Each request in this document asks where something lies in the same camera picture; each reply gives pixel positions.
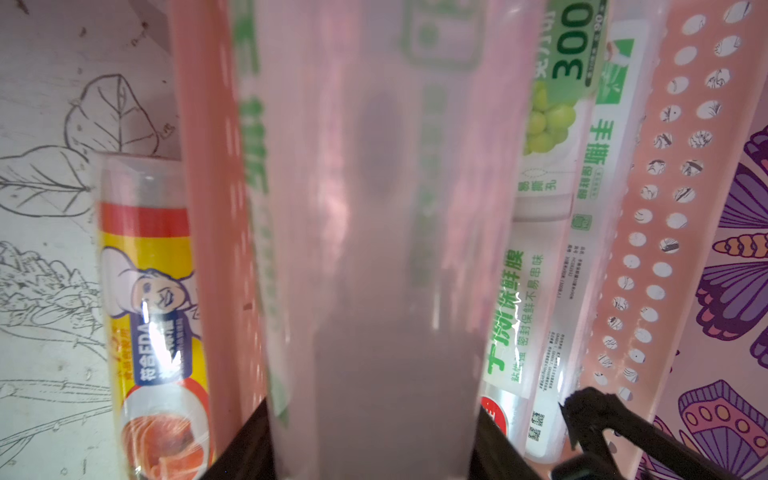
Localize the white green 300 wrap roll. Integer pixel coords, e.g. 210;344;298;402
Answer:
481;1;612;451

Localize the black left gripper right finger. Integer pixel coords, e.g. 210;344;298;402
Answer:
468;410;540;480

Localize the clear white wrap roll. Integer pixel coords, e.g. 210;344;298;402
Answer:
526;14;653;464

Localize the yellow red wrap roll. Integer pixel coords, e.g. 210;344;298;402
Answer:
94;153;215;479

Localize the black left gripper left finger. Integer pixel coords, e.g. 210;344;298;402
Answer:
200;400;276;480

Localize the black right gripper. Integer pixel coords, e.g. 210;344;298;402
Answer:
550;387;736;480

